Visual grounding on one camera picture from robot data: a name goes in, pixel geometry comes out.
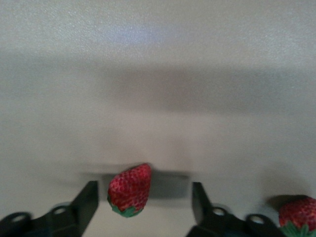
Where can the table cover sheet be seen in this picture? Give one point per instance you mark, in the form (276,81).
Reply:
(158,74)

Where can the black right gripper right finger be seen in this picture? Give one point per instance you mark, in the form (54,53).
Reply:
(202,209)

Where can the red strawberry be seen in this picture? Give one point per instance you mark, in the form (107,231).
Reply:
(130,187)
(298,212)

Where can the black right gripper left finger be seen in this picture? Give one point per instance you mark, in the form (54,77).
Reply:
(84,209)

